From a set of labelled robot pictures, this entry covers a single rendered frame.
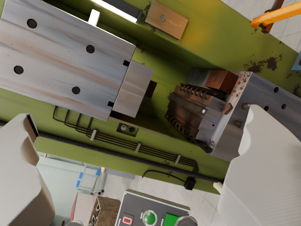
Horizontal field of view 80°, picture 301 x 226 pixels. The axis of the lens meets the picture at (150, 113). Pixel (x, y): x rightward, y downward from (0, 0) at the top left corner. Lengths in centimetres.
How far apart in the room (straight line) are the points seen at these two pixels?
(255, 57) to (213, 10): 33
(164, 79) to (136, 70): 55
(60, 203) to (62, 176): 122
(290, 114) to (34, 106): 111
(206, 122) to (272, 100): 29
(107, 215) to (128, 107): 338
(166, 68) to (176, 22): 42
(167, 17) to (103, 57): 34
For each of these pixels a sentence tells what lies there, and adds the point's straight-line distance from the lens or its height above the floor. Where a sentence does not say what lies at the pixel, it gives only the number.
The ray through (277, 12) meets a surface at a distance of 78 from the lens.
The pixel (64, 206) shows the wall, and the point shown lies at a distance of 980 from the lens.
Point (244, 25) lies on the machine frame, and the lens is 106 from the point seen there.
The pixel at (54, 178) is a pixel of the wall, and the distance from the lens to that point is 922.
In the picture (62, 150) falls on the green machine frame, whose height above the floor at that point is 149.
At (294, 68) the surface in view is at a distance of 99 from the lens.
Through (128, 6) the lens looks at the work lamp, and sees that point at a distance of 82.
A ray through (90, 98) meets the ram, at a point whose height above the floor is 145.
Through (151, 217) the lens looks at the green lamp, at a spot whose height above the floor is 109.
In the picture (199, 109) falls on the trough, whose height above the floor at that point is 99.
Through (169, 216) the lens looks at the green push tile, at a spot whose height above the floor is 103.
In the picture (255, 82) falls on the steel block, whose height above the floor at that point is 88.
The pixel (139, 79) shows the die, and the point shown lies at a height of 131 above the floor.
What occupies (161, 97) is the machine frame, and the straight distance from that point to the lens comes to 123.
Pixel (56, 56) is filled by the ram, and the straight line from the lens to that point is 69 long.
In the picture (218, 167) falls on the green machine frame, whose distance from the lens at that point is 117.
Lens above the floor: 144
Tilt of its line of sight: 18 degrees down
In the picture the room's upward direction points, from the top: 70 degrees counter-clockwise
